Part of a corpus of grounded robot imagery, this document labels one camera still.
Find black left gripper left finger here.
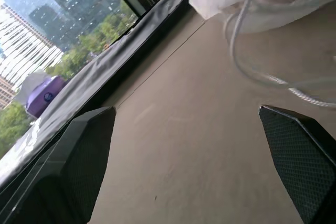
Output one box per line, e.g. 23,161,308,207
0,106,117,224

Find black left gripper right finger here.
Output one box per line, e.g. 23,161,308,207
258,104,336,224

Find purple tissue pack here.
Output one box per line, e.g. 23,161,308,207
13,69,68,119

